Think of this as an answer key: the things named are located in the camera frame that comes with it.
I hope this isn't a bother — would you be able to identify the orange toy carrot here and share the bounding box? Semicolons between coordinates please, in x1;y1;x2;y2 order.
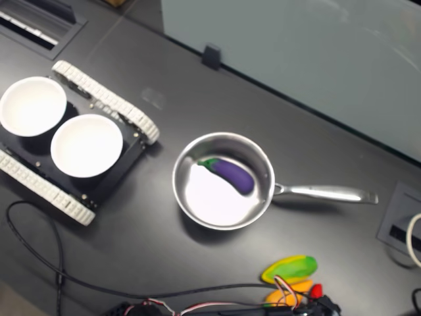
264;279;314;307

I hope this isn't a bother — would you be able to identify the green yellow toy corn cob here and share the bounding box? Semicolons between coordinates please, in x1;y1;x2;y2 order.
261;255;318;284

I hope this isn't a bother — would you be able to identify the purple toy aubergine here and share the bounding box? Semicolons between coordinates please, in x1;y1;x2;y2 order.
197;157;255;195

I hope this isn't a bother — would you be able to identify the frosted glass partition panel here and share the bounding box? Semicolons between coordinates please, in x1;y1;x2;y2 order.
160;0;421;164

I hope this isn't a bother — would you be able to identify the clear tape patch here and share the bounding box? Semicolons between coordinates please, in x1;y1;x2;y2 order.
141;87;165;109

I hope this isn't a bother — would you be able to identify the black partition clip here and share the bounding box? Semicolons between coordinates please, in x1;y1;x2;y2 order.
201;44;222;70

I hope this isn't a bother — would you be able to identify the white bowl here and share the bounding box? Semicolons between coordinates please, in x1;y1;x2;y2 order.
50;113;124;179
0;76;68;138

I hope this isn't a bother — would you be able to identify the tracked vehicle with white tracks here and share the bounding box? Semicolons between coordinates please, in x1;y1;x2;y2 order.
0;59;161;226

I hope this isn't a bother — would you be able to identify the white cable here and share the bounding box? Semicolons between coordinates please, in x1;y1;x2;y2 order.
406;213;421;268

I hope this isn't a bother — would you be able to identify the small grey table cable hatch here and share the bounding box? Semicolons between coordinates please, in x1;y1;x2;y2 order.
376;180;421;254

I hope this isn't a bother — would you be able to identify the steel pan with long handle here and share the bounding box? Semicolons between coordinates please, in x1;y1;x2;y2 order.
172;132;380;231

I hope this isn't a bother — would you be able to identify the long black cable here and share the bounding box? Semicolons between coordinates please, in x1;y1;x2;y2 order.
6;200;297;316

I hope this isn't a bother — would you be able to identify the long grey table cable hatch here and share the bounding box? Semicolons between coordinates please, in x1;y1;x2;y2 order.
0;0;89;61

